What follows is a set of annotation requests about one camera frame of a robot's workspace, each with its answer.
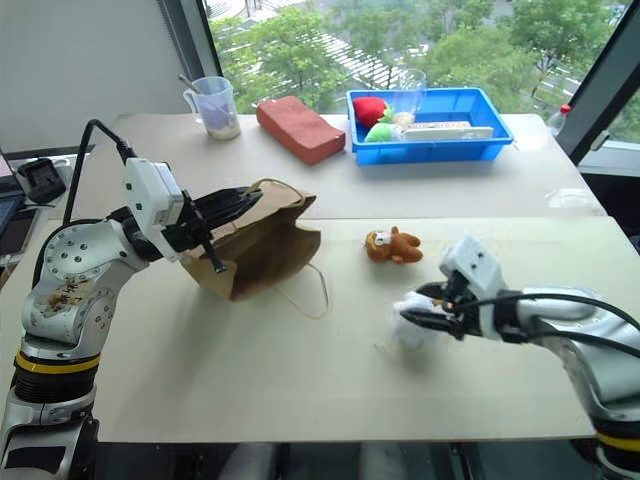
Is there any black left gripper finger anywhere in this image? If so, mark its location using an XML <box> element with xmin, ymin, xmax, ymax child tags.
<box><xmin>201</xmin><ymin>201</ymin><xmax>255</xmax><ymax>232</ymax></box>
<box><xmin>193</xmin><ymin>185</ymin><xmax>264</xmax><ymax>215</ymax></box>

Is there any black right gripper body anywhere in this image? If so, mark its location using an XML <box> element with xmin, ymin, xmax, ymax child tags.
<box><xmin>441</xmin><ymin>272</ymin><xmax>482</xmax><ymax>342</ymax></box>

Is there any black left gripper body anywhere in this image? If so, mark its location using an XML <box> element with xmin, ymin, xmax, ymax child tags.
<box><xmin>163</xmin><ymin>191</ymin><xmax>228</xmax><ymax>275</ymax></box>

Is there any white plush toy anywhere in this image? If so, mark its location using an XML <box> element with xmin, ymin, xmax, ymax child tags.
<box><xmin>388</xmin><ymin>291</ymin><xmax>452</xmax><ymax>352</ymax></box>

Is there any brown paper bag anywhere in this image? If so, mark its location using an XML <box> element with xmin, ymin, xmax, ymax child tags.
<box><xmin>178</xmin><ymin>177</ymin><xmax>331</xmax><ymax>321</ymax></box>

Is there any brown bear plush toy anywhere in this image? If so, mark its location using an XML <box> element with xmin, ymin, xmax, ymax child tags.
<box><xmin>363</xmin><ymin>225</ymin><xmax>425</xmax><ymax>266</ymax></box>

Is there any green plush toy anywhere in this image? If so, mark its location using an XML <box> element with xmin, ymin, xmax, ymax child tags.
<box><xmin>363</xmin><ymin>121</ymin><xmax>404</xmax><ymax>145</ymax></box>

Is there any red strawberry plush toy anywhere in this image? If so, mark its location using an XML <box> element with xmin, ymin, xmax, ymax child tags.
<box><xmin>352</xmin><ymin>96</ymin><xmax>391</xmax><ymax>129</ymax></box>

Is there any clear plastic measuring cup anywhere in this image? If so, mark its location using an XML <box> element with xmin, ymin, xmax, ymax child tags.
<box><xmin>181</xmin><ymin>75</ymin><xmax>243</xmax><ymax>141</ymax></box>

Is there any red brick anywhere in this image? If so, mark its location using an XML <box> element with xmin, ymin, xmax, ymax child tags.
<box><xmin>256</xmin><ymin>95</ymin><xmax>348</xmax><ymax>166</ymax></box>

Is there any blue plastic bin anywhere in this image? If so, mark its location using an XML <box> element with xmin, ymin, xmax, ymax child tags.
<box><xmin>345</xmin><ymin>87</ymin><xmax>516</xmax><ymax>167</ymax></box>

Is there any black desk device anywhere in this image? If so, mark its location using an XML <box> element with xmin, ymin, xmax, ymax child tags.
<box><xmin>16</xmin><ymin>156</ymin><xmax>68</xmax><ymax>204</ymax></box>

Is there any white flat box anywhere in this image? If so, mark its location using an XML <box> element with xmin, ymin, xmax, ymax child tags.
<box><xmin>401</xmin><ymin>124</ymin><xmax>495</xmax><ymax>143</ymax></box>

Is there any laptop computer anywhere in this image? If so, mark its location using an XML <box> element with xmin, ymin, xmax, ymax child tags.
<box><xmin>0</xmin><ymin>148</ymin><xmax>27</xmax><ymax>237</ymax></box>

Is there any clear drinking glass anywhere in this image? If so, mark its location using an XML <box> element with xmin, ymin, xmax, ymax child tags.
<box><xmin>393</xmin><ymin>67</ymin><xmax>429</xmax><ymax>126</ymax></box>

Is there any plastic bottle with red cap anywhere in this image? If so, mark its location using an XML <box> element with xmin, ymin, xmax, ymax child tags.
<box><xmin>546</xmin><ymin>103</ymin><xmax>574</xmax><ymax>139</ymax></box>

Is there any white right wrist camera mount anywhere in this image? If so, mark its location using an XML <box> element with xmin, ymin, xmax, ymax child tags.
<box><xmin>438</xmin><ymin>235</ymin><xmax>507</xmax><ymax>342</ymax></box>

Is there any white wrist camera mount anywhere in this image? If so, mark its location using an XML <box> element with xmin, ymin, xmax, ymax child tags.
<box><xmin>121</xmin><ymin>157</ymin><xmax>187</xmax><ymax>264</ymax></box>
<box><xmin>438</xmin><ymin>235</ymin><xmax>507</xmax><ymax>342</ymax></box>

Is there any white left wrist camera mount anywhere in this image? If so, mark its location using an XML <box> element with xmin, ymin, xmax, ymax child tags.
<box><xmin>121</xmin><ymin>157</ymin><xmax>187</xmax><ymax>264</ymax></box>

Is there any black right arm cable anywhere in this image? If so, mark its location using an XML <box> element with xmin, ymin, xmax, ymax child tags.
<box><xmin>457</xmin><ymin>291</ymin><xmax>640</xmax><ymax>362</ymax></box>

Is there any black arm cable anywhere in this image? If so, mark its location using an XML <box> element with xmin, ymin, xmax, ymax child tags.
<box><xmin>61</xmin><ymin>118</ymin><xmax>135</xmax><ymax>227</ymax></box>
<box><xmin>457</xmin><ymin>291</ymin><xmax>640</xmax><ymax>362</ymax></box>

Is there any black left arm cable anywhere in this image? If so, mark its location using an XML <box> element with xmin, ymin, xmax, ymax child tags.
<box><xmin>61</xmin><ymin>118</ymin><xmax>135</xmax><ymax>227</ymax></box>

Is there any dark window frame post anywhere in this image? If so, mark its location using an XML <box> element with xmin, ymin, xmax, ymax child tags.
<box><xmin>158</xmin><ymin>0</ymin><xmax>225</xmax><ymax>121</ymax></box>
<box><xmin>568</xmin><ymin>0</ymin><xmax>640</xmax><ymax>166</ymax></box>

